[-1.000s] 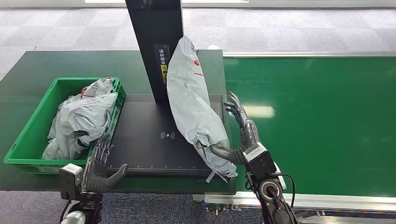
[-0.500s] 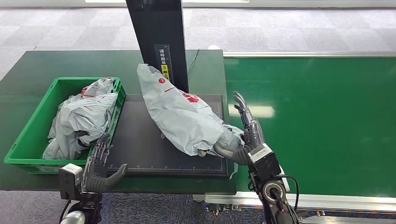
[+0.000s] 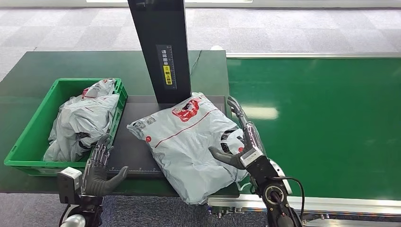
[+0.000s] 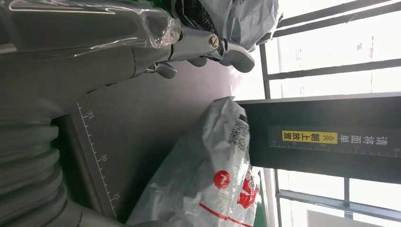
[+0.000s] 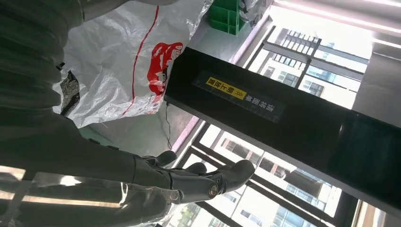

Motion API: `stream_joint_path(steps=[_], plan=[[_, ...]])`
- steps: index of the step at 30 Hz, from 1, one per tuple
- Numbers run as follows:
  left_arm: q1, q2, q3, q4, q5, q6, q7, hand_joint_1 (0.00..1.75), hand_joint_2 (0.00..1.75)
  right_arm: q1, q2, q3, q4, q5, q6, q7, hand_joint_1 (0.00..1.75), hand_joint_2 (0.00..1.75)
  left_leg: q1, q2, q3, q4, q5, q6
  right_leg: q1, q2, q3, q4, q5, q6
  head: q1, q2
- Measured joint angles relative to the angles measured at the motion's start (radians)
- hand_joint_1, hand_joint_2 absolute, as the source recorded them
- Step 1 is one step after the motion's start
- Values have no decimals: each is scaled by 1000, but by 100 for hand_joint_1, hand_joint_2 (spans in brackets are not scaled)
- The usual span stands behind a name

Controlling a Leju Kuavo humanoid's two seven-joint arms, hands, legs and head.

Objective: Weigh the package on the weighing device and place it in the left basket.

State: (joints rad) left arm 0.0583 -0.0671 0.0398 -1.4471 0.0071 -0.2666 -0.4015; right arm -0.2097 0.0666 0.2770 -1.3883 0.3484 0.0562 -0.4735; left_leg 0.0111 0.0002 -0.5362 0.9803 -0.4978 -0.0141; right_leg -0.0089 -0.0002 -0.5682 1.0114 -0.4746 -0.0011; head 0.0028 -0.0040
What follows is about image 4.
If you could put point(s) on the small grey red-printed bag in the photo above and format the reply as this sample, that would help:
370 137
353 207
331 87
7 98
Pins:
250 22

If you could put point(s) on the black scale platform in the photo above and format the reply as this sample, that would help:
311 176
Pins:
141 125

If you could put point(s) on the large grey courier bag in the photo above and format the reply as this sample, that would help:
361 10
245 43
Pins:
203 169

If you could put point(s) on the black scale column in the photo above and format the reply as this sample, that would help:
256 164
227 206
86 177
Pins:
313 112

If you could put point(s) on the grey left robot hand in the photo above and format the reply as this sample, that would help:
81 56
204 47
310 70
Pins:
62 47

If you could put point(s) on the dark window frame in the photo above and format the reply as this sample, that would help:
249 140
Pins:
313 70

